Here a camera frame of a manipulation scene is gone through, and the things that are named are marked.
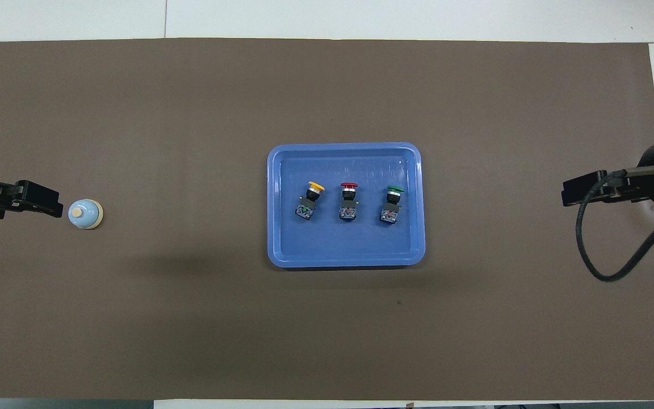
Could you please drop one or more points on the green push button switch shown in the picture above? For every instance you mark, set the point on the green push button switch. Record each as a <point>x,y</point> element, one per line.
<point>390,209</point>

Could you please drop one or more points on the blue plastic tray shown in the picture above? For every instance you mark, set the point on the blue plastic tray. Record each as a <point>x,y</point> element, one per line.
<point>347,244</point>

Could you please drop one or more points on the red push button switch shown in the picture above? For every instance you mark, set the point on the red push button switch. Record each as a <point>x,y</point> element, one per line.
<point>348,205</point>

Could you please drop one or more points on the brown table mat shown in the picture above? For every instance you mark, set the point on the brown table mat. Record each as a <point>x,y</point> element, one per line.
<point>191,318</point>

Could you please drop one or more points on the yellow push button switch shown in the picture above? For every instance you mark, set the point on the yellow push button switch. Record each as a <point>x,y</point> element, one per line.
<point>307,207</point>

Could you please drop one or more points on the light blue call bell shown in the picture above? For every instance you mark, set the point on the light blue call bell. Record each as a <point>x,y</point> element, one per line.
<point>86,216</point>

